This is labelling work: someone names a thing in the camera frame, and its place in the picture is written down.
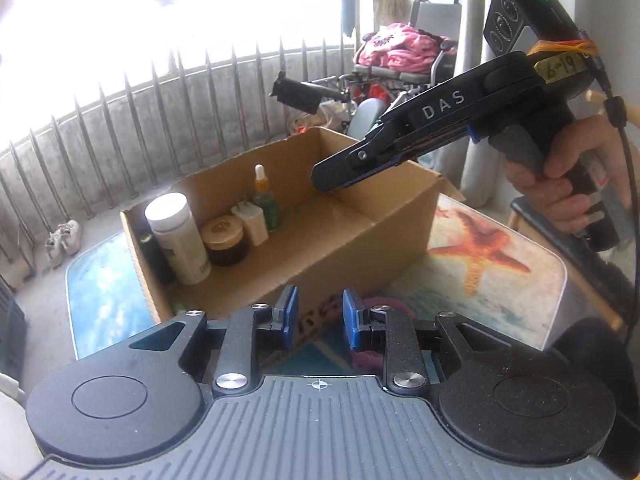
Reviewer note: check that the metal balcony railing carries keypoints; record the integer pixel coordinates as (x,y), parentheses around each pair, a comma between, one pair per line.
(104,154)

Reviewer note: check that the white power adapter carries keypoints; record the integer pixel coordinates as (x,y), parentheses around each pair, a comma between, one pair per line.
(253,220)

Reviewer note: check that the white lidded supplement bottle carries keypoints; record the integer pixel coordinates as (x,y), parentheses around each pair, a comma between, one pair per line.
(171,221)

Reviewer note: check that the brown cardboard box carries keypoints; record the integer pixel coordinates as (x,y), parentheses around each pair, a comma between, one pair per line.
(361,237)

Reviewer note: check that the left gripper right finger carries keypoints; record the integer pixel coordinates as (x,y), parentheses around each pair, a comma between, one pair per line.
(499,397)

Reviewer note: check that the seashell print table mat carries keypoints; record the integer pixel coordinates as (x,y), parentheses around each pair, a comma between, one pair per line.
(473,265)

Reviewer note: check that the wheelchair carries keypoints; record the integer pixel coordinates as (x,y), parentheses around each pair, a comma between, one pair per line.
(353,100)

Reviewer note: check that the pink blanket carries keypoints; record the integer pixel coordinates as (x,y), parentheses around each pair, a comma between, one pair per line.
(403,48)

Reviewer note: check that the person's right hand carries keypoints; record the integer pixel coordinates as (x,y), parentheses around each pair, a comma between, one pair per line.
(552,195)

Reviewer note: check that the green dropper bottle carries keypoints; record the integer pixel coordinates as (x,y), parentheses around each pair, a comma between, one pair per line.
(264,199)

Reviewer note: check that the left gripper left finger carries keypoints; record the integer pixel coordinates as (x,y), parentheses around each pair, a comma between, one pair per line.
(137,398)

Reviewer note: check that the white sneakers pair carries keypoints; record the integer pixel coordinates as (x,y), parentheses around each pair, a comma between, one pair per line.
(64,241)

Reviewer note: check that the dark jar with wooden lid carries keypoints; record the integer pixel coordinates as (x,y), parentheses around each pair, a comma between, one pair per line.
(225,240)

